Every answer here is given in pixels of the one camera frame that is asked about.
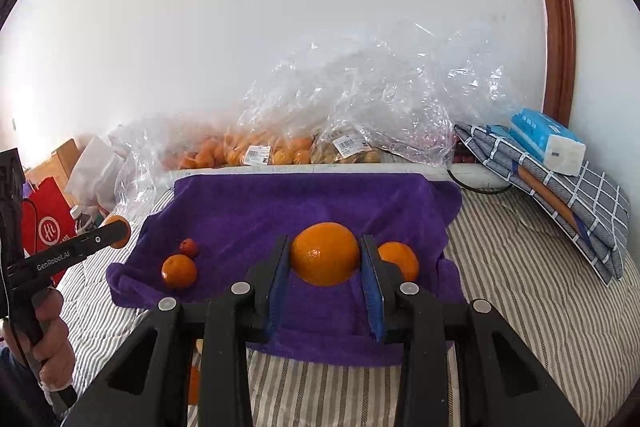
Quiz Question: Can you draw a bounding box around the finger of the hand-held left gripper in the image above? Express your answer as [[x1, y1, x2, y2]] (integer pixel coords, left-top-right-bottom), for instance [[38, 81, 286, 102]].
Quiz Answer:
[[7, 222, 132, 288]]

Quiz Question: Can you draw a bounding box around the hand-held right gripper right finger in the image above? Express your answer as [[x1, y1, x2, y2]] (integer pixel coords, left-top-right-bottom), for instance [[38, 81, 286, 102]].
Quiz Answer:
[[359, 234, 586, 427]]

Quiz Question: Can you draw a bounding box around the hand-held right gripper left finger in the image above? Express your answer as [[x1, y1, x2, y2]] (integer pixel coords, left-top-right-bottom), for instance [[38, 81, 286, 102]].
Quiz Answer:
[[65, 234, 292, 427]]

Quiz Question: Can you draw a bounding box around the small orange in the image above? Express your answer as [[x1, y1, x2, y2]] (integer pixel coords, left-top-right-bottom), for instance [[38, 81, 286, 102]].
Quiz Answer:
[[187, 364, 201, 407], [377, 242, 420, 283], [161, 254, 198, 290], [104, 215, 132, 250]]

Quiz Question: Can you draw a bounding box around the large orange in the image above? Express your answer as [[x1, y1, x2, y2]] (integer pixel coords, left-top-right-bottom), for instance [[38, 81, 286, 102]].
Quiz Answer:
[[290, 222, 361, 288]]

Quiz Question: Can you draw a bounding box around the purple towel covered tray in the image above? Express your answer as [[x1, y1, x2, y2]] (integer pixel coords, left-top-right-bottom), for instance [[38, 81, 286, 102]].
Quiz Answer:
[[106, 172, 463, 368]]

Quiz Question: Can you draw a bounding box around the person's left forearm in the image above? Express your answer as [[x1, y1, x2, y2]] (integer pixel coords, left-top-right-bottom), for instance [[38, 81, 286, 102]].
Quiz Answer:
[[0, 342, 66, 427]]

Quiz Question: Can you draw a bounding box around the person's left hand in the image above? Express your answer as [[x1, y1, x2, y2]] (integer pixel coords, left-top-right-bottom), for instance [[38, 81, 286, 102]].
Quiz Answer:
[[32, 288, 77, 392]]

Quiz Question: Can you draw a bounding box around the drink bottle white cap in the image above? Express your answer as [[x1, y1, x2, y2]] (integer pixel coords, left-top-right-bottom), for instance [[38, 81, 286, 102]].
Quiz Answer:
[[70, 204, 96, 235]]

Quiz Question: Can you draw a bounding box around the red paper bag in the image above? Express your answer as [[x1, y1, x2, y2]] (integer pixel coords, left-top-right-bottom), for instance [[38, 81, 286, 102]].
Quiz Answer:
[[22, 177, 78, 288]]

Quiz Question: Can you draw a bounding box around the white plastic bag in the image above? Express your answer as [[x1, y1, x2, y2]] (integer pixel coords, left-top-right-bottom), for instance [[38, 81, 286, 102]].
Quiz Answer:
[[65, 134, 126, 212]]

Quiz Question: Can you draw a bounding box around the small clear plastic bag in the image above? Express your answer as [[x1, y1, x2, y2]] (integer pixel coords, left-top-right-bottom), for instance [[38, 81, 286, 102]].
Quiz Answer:
[[112, 114, 181, 210]]

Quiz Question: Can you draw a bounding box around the clear bag of longans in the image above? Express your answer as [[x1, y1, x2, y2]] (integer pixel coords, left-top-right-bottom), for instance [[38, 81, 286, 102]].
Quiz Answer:
[[310, 127, 386, 165]]

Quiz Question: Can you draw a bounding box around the clear bag of oranges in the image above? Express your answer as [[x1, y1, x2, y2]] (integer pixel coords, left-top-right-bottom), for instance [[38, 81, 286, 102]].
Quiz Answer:
[[175, 127, 317, 170]]

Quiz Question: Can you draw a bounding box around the large crumpled clear plastic bag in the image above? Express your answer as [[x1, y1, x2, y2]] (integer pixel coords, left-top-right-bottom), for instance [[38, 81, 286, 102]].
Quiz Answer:
[[237, 19, 508, 168]]

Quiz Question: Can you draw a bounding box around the blue white tissue pack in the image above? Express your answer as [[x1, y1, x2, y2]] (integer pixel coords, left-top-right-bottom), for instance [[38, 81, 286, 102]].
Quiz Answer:
[[509, 108, 587, 178]]

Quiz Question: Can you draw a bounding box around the grey checked cloth bag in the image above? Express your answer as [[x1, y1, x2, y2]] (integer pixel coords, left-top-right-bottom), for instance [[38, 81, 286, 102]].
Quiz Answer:
[[452, 123, 632, 288]]

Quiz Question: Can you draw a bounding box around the black cable loop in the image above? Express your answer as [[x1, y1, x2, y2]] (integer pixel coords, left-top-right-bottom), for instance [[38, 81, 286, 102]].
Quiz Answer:
[[447, 167, 513, 196]]

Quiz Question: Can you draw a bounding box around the brown wooden door frame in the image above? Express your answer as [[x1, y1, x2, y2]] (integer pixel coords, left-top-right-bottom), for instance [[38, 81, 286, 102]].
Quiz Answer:
[[520, 0, 578, 128]]

